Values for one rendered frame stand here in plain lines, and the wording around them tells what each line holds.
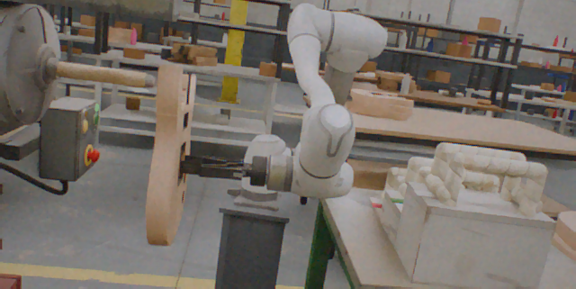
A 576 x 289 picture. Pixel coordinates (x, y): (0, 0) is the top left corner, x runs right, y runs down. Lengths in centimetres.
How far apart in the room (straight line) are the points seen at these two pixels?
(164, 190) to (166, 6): 36
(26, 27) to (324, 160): 65
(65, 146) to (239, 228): 78
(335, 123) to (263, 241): 98
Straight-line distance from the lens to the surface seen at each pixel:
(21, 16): 103
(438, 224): 98
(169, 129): 97
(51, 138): 134
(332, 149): 95
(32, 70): 104
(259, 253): 185
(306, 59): 134
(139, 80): 102
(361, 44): 148
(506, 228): 103
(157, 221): 99
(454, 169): 96
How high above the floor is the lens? 141
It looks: 12 degrees down
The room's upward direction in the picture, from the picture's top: 8 degrees clockwise
